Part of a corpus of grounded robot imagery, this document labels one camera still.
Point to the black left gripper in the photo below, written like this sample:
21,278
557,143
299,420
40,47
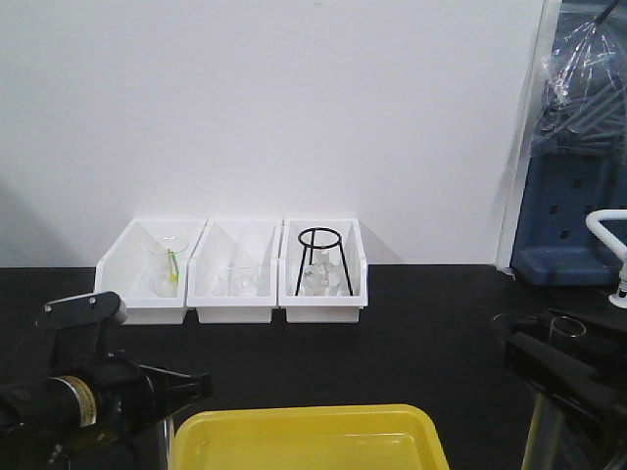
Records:
132,397

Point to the crumpled clear glassware pieces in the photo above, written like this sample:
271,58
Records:
321,278

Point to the glass dish with yellow-green rod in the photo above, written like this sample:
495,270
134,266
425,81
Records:
165,256

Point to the short clear test tube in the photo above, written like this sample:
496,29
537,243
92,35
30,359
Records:
165,440

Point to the right white storage bin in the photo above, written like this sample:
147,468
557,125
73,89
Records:
318,309

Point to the middle white storage bin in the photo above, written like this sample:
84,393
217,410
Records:
227,242

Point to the white green lab faucet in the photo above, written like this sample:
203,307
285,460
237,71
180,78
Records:
594,222

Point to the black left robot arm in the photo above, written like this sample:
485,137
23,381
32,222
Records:
91,397

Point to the left white storage bin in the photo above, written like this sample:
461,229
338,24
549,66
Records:
124,269

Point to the clear glass beaker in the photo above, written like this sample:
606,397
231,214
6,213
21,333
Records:
238,281

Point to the tall clear test tube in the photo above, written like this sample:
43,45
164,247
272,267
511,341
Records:
547,421

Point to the white storage bin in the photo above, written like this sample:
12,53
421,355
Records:
124,269
227,242
318,309

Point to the black wire tripod stand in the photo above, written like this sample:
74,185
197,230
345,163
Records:
315,240

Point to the plastic bag of pegs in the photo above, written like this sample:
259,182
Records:
583,110

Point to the yellow plastic tray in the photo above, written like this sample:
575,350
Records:
373,436

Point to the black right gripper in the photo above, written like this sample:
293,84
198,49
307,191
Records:
593,398

